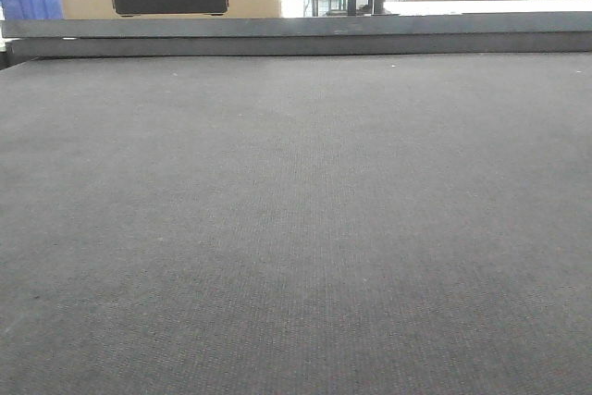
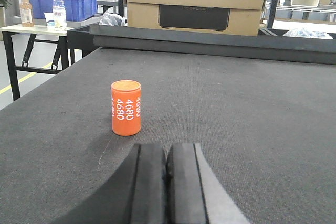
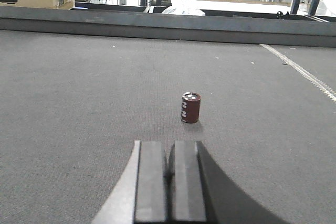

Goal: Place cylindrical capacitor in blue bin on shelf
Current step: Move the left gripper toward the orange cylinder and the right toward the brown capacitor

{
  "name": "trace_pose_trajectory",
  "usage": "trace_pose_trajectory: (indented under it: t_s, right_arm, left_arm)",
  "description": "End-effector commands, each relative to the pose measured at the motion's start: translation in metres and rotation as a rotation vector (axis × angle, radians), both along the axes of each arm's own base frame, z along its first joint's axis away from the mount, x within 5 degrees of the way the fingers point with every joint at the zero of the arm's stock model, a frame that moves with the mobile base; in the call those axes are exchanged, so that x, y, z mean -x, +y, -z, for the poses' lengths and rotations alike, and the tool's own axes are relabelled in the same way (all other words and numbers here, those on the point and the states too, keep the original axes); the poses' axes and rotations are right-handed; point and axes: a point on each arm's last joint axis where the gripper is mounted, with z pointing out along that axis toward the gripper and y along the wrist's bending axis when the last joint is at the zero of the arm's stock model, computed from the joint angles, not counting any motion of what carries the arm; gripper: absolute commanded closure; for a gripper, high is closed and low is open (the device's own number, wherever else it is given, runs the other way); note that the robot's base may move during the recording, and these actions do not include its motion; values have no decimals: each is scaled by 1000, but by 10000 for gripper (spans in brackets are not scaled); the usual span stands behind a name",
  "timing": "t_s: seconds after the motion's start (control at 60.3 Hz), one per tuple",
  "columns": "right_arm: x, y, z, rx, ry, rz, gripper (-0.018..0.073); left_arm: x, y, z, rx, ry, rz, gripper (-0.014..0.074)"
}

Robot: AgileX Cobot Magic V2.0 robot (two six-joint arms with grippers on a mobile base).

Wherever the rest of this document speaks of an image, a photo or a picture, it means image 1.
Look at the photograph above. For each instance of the white background table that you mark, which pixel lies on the white background table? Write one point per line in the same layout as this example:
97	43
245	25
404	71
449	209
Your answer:
445	8

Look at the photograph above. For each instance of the dark grey shelf rail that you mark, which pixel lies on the dark grey shelf rail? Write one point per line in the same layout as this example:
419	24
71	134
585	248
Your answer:
516	32

